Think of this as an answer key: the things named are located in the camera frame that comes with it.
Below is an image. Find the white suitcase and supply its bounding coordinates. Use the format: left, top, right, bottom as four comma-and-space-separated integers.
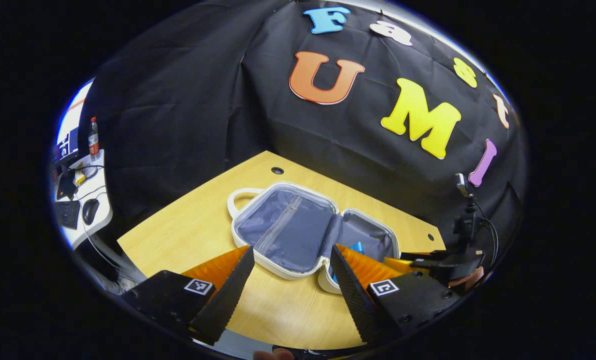
227, 181, 401, 295

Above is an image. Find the small black desk device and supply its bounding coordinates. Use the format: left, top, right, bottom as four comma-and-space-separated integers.
55, 170, 78, 201

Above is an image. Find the black computer mouse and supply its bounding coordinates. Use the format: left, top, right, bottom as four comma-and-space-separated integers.
82, 198, 100, 226

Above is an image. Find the white side desk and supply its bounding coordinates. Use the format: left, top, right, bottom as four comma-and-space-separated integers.
53, 150, 113, 251

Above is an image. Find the black backdrop cloth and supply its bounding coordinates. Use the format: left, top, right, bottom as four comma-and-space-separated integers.
78, 0, 528, 261

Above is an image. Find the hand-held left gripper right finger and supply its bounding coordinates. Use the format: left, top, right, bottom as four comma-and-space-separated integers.
330, 244, 461, 346

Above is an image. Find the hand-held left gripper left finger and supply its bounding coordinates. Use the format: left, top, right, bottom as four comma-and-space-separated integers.
122, 245, 256, 347

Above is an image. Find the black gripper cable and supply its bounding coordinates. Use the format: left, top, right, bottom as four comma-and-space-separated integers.
470, 197, 500, 271

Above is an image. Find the black keyboard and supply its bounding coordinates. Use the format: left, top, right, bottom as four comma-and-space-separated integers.
53, 200, 81, 231

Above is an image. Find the computer monitor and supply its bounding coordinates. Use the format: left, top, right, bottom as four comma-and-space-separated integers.
57, 127, 80, 158

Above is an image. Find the red label water bottle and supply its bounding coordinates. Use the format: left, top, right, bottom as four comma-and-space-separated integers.
88, 116, 100, 162

